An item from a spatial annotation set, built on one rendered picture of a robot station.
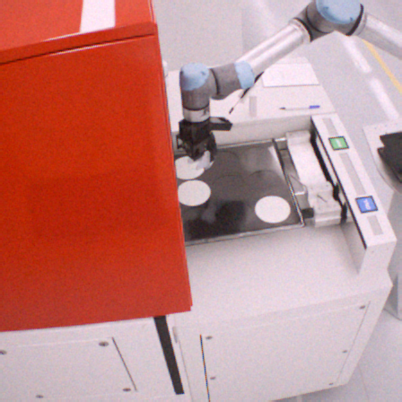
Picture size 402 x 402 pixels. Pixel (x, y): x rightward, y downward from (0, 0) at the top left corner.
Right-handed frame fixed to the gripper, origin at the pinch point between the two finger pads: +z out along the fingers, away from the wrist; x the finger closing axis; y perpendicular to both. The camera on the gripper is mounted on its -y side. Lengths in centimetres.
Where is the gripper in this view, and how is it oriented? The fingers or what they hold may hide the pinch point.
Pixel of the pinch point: (206, 164)
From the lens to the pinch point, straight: 161.4
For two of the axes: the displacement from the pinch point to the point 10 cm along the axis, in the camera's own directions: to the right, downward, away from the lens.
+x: 6.7, 5.2, -5.2
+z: 0.6, 6.7, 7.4
